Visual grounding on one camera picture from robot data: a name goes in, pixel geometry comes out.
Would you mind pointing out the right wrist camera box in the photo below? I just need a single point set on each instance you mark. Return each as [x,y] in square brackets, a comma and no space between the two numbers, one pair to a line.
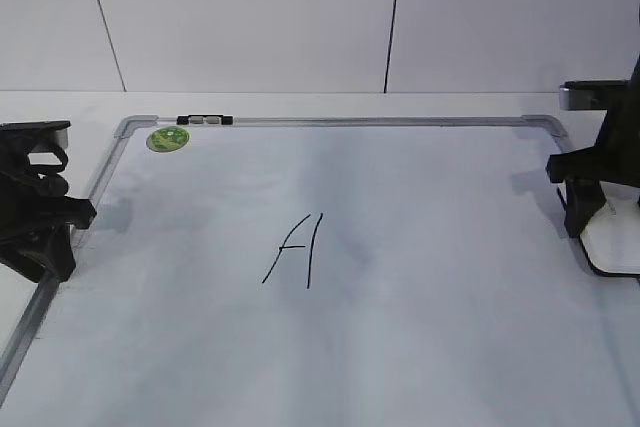
[592,95]

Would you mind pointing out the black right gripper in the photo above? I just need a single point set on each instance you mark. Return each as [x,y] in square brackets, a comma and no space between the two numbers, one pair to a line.
[583,171]

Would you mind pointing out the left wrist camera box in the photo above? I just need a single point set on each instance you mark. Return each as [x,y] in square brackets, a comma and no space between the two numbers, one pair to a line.
[35,136]

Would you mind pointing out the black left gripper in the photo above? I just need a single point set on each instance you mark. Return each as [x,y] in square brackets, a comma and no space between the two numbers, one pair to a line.
[38,214]

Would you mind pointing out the black hanging clip on frame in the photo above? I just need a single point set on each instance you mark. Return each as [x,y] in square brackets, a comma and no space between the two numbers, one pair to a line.
[223,120]

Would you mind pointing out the white board with grey frame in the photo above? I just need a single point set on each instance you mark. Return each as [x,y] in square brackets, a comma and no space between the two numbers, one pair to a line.
[367,272]

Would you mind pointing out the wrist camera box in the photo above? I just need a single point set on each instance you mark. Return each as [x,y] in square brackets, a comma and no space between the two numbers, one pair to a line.
[35,136]
[592,95]

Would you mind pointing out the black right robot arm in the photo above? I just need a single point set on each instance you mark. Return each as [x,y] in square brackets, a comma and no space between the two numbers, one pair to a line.
[621,124]

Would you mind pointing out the white board eraser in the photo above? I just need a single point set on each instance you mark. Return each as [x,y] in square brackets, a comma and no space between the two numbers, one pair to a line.
[610,241]

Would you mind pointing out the round green sticker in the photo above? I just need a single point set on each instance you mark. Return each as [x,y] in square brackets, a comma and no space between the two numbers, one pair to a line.
[167,139]

